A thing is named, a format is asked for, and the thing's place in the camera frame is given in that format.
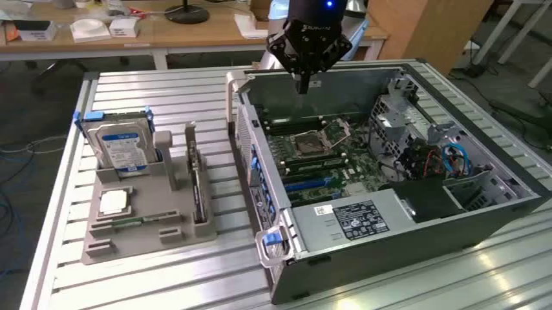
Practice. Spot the green motherboard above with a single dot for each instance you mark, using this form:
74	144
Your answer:
357	161

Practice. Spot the white tape holder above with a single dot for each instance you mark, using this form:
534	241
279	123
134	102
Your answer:
89	30

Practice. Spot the metal socket cover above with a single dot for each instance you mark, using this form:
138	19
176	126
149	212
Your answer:
339	129

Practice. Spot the open dark PC case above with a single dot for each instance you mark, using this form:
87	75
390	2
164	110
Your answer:
388	258

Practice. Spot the wooden cabinet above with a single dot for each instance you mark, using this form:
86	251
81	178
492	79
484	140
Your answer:
431	32

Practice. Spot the green loose RAM stick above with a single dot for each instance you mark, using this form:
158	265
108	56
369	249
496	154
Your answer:
129	222

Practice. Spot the hard disk with blue rails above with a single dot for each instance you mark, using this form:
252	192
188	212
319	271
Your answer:
121	151

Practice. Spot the black office chair base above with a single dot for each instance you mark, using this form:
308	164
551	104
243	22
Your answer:
57	69

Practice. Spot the black floor stand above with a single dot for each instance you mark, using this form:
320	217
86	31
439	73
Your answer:
526	111

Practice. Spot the small white labelled box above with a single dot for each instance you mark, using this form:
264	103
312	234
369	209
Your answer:
125	27

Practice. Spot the black round stand base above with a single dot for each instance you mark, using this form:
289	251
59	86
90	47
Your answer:
188	16

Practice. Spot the long PCIe expansion slot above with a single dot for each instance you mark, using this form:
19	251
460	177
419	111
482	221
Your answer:
307	184

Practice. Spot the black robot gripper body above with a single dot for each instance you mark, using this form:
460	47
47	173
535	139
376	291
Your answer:
315	35

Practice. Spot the flat white box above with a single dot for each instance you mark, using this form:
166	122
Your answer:
251	27

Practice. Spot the installed RAM stick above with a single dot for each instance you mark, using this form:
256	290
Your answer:
315	163

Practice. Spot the wooden desk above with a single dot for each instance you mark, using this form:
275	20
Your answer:
194	35

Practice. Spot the metal disk bay cage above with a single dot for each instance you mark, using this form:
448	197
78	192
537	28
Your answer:
388	122

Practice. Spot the graphics card with metal bracket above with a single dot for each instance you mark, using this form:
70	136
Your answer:
197	193

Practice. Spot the brown cardboard box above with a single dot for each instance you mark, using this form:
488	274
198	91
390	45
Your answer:
259	9

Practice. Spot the white box with dark lid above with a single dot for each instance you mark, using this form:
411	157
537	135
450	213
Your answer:
37	32

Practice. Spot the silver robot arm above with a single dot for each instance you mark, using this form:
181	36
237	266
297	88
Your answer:
276	48

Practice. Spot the grey parts rack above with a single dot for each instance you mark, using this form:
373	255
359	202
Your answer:
164	232

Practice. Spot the silver CPU chip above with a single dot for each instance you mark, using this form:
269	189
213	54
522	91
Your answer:
114	201

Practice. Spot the grey power supply unit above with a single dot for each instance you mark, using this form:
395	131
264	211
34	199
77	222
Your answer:
328	226

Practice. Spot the CPU socket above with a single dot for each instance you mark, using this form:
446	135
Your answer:
308	145

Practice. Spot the white table frame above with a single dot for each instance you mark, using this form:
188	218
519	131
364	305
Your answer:
496	32

